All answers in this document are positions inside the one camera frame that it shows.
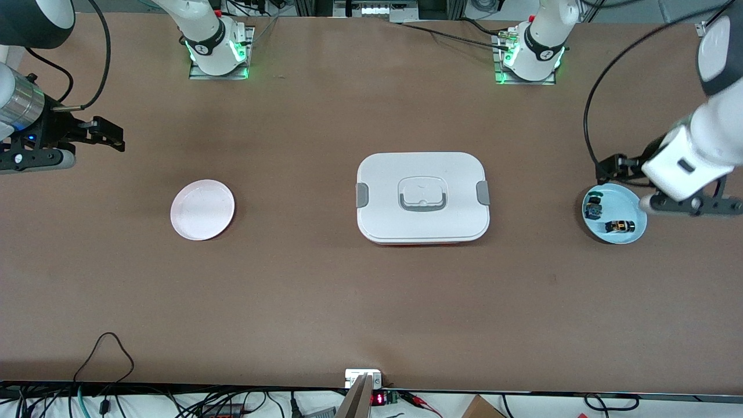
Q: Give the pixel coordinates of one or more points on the small white box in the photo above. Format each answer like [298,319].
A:
[355,375]

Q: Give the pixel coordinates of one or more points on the light blue round plate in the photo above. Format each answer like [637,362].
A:
[621,203]

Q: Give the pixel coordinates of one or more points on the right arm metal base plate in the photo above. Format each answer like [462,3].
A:
[246,58]

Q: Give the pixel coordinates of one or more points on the aluminium profile bar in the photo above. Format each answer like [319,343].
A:
[357,400]

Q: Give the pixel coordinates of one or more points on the brown cardboard piece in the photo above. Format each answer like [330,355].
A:
[482,409]

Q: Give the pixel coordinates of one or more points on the red digit display board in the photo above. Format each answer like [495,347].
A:
[378,399]

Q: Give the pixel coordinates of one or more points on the pink round plate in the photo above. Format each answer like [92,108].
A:
[200,212]

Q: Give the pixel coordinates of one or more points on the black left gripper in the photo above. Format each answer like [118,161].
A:
[633,162]

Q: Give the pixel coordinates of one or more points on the green blue switch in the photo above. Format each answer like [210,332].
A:
[593,209]

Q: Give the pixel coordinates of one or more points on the orange push button switch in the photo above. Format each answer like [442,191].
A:
[620,226]

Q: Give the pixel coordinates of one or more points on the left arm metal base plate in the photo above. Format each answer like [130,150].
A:
[499,78]

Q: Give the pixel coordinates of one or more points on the red black clip leads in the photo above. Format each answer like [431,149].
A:
[421,402]

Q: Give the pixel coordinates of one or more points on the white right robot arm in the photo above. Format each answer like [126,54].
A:
[203,35]

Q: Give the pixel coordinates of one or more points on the grey power adapter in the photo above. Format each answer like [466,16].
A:
[319,413]

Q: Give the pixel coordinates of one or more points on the red connector strip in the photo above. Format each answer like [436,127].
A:
[223,412]

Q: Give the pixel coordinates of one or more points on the white power strip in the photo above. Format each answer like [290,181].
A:
[374,10]

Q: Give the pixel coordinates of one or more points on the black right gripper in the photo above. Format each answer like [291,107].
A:
[56,127]

